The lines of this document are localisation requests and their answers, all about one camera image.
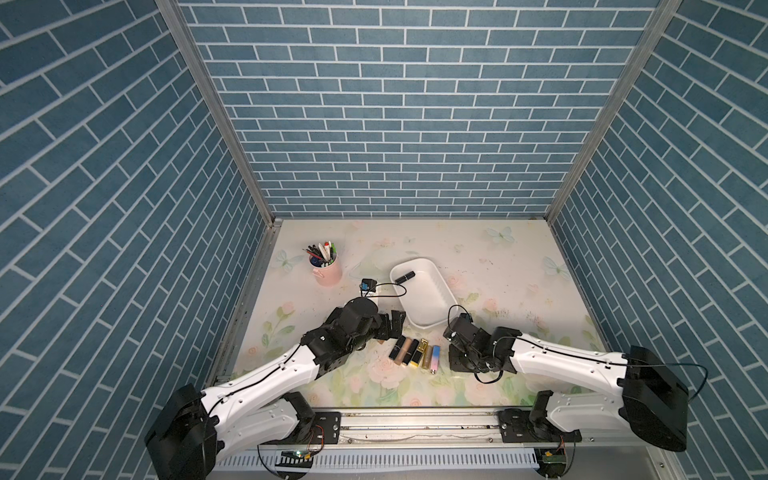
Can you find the pink pen holder bucket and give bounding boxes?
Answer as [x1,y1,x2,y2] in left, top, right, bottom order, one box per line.
[309,256,343,287]

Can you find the blue pink lipstick tube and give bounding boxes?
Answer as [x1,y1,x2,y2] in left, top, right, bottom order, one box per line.
[429,346,441,374]

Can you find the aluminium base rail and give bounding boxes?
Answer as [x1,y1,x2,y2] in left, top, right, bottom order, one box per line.
[167,406,667,452]

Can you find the white plastic storage box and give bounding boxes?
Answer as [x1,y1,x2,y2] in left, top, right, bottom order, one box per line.
[390,258,456,329]

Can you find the pens in bucket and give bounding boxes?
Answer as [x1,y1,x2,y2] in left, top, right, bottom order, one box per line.
[304,242,337,268]

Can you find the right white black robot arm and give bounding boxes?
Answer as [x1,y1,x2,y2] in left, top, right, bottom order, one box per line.
[443,313,689,452]

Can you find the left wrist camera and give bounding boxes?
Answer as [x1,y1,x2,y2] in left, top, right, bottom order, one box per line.
[359,278,378,297]

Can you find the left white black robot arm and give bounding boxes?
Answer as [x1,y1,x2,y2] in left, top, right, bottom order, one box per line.
[145,297,406,479]

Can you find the right green circuit board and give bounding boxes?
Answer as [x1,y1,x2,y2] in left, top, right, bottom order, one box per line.
[537,451,568,479]

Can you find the brown beige lipstick tube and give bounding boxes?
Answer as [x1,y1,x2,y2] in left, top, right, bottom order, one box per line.
[394,337,418,365]

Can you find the black gold lipstick tube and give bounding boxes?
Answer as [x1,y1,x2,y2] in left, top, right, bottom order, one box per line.
[408,339,429,368]

